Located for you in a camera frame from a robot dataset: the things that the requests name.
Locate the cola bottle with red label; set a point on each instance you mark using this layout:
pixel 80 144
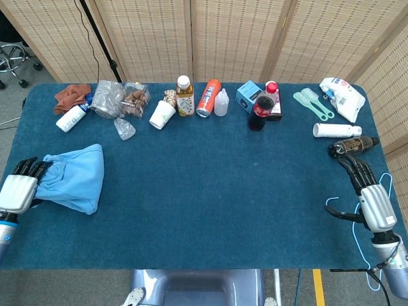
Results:
pixel 259 111

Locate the grey roll in plastic bag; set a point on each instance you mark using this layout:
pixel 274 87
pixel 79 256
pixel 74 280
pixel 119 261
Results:
pixel 106 99

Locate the white squeeze wash bottle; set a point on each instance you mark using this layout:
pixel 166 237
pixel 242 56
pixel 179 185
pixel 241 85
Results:
pixel 221 105

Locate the chrome stool base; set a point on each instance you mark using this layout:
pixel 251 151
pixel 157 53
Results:
pixel 14 52

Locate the orange soda can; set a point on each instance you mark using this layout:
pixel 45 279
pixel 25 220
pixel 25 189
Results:
pixel 207 99

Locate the bamboo folding screen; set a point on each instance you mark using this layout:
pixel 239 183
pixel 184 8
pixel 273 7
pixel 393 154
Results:
pixel 223 38

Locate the light blue fleece pants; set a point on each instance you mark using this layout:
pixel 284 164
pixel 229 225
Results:
pixel 76 178

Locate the white printed plastic bag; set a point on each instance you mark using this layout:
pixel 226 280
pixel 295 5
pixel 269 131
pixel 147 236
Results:
pixel 347 99

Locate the brown crumpled cloth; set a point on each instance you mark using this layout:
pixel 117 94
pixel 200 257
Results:
pixel 68 97

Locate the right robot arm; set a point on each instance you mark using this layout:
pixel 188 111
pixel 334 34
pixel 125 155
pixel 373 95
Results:
pixel 395 274

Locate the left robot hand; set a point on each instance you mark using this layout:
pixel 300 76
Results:
pixel 16 191

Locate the white paper cup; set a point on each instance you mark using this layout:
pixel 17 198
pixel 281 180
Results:
pixel 162 114

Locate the light blue cardboard box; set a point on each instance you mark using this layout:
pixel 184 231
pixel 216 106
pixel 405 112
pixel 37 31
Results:
pixel 247 95

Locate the blue carpet table cover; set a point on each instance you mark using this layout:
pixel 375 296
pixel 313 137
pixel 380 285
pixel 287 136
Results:
pixel 223 191

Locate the black tripod stand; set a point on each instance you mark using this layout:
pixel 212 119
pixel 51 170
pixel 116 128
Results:
pixel 100 38

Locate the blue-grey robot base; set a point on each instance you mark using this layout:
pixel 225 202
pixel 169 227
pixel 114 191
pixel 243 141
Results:
pixel 197 287

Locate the white roll right edge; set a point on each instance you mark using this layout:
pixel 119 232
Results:
pixel 334 130

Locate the white tube with blue cap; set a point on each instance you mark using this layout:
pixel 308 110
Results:
pixel 70 118

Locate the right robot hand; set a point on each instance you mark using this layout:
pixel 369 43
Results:
pixel 377 207

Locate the black brown hair dryer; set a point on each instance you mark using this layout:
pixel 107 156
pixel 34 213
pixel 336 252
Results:
pixel 354 145

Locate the clear bag of snacks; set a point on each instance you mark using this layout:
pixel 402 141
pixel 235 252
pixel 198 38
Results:
pixel 134 102

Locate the dark pouch with purple label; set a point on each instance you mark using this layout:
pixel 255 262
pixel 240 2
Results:
pixel 278 110

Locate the green scrubbing brush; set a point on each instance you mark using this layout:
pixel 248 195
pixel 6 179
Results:
pixel 309 93
pixel 299 97

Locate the yellow tea bottle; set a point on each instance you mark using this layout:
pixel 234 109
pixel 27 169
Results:
pixel 185 102

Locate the crumpled clear plastic piece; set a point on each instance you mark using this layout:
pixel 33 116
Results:
pixel 124 129

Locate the blue binder clip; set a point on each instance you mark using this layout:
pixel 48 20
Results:
pixel 330 94

